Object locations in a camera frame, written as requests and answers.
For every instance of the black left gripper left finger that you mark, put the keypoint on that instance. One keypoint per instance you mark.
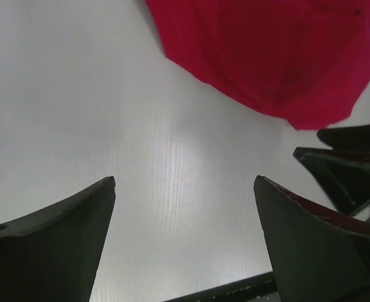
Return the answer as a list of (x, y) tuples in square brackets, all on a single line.
[(53, 254)]

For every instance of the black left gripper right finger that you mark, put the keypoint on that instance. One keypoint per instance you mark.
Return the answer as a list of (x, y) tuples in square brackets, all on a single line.
[(316, 253)]

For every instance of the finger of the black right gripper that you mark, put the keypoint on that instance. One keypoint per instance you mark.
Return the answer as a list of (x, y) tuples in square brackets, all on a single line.
[(349, 139), (343, 176)]

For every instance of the red t shirt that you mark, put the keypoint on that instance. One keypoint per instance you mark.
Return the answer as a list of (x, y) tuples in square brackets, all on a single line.
[(307, 62)]

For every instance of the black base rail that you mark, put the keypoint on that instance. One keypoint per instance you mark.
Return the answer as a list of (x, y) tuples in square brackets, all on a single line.
[(253, 289)]

